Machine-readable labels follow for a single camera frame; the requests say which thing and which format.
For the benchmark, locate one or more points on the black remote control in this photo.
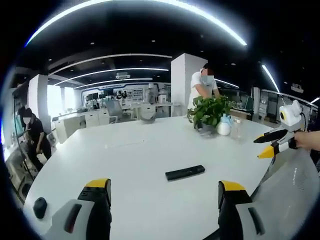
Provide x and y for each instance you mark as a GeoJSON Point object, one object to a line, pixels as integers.
{"type": "Point", "coordinates": [185, 172]}

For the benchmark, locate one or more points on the green potted plant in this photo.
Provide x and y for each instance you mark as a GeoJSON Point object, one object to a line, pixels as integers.
{"type": "Point", "coordinates": [209, 112]}

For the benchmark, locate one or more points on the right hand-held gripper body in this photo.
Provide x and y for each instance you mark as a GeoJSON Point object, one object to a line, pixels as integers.
{"type": "Point", "coordinates": [291, 122]}

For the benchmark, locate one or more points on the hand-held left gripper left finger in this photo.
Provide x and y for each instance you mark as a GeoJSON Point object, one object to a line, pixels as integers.
{"type": "Point", "coordinates": [82, 215]}

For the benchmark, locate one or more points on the white table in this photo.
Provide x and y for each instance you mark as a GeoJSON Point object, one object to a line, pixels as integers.
{"type": "Point", "coordinates": [150, 175]}

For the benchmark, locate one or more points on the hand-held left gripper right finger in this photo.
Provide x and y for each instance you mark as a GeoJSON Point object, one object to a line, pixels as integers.
{"type": "Point", "coordinates": [237, 215]}

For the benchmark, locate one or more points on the grey office chair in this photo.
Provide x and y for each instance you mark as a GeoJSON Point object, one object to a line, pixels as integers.
{"type": "Point", "coordinates": [115, 110]}

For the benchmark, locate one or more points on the clear glass jar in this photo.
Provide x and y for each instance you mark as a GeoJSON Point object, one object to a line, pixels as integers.
{"type": "Point", "coordinates": [236, 128]}

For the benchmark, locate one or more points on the person's right hand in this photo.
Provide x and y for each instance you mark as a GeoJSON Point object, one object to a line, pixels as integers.
{"type": "Point", "coordinates": [306, 139]}

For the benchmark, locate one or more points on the white square pillar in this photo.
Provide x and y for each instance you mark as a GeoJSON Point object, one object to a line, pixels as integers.
{"type": "Point", "coordinates": [187, 85]}
{"type": "Point", "coordinates": [38, 100]}

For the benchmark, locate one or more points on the grey mesh chair back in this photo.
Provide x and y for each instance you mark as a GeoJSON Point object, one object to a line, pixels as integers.
{"type": "Point", "coordinates": [290, 190]}

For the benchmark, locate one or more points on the black computer mouse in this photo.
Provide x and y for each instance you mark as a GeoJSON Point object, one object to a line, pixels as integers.
{"type": "Point", "coordinates": [40, 207]}

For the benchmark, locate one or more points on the white spray bottle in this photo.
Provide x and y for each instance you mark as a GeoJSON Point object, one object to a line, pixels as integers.
{"type": "Point", "coordinates": [224, 124]}

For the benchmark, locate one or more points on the grey chair headrest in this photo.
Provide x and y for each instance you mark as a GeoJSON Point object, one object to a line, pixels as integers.
{"type": "Point", "coordinates": [148, 118]}

